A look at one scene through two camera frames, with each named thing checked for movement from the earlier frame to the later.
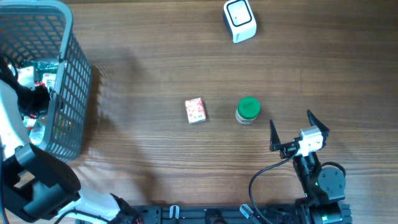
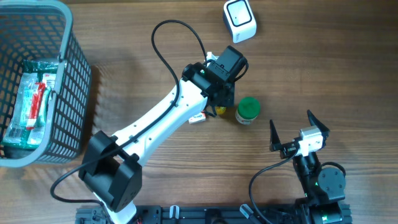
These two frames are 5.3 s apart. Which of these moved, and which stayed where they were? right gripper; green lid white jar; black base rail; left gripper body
Moved: left gripper body
Stayed: green lid white jar; black base rail; right gripper
